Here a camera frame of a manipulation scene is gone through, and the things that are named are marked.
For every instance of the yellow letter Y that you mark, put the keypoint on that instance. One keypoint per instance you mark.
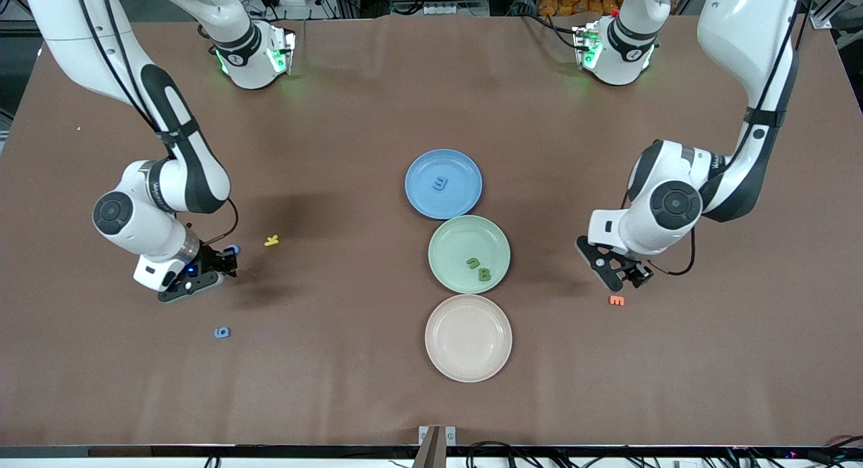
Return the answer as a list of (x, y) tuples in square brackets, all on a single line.
[(271, 240)]

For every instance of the green letter B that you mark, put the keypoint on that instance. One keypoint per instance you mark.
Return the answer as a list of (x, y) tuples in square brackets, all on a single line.
[(484, 275)]

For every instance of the long white power strip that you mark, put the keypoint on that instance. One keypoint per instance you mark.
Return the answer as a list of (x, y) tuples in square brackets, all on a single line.
[(455, 9)]

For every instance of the beige plate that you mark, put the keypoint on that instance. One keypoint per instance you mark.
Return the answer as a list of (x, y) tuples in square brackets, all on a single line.
[(468, 338)]

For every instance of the green plate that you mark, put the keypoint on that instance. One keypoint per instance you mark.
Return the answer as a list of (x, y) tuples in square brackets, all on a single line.
[(452, 245)]

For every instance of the brown table cover sheet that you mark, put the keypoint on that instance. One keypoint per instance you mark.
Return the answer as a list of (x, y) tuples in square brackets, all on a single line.
[(337, 387)]

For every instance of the blue number 6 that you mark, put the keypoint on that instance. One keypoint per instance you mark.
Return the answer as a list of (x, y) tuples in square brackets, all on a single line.
[(218, 332)]

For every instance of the blue plate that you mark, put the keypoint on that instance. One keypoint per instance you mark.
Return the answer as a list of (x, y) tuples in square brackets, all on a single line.
[(458, 198)]

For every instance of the aluminium frame profile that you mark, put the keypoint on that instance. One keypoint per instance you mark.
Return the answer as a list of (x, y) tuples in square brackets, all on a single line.
[(826, 13)]

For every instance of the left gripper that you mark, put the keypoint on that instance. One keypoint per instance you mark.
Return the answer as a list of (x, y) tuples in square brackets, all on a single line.
[(638, 272)]

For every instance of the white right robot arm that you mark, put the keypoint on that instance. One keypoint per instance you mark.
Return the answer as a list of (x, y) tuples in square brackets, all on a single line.
[(67, 30)]

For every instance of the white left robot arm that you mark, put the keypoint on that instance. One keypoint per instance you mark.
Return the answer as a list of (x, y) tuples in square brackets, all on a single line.
[(741, 36)]

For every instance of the blue letter E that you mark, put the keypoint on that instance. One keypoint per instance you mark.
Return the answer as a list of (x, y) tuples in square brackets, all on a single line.
[(441, 184)]

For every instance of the silver camera mount bracket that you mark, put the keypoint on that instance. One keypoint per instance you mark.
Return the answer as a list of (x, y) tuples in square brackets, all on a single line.
[(437, 441)]

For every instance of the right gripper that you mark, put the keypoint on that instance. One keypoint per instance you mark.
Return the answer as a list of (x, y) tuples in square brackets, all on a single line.
[(209, 259)]

